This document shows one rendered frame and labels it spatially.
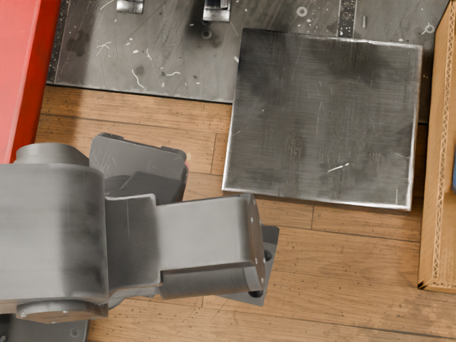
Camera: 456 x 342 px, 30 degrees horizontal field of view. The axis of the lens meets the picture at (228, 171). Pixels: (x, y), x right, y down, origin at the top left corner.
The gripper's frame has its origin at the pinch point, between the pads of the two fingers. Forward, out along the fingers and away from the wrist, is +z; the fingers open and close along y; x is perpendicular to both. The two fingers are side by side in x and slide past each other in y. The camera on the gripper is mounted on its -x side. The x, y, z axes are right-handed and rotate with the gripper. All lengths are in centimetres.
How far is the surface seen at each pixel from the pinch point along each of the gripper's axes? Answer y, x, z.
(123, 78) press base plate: 4.7, 6.8, 15.6
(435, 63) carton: 12.4, -21.7, 16.2
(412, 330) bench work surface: -9.7, -24.3, 5.9
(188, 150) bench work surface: 0.0, -1.1, 12.5
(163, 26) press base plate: 10.0, 4.4, 18.4
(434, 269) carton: -2.4, -23.7, 2.0
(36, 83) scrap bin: 3.1, 13.9, 11.9
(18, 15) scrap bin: 8.1, 18.4, 17.5
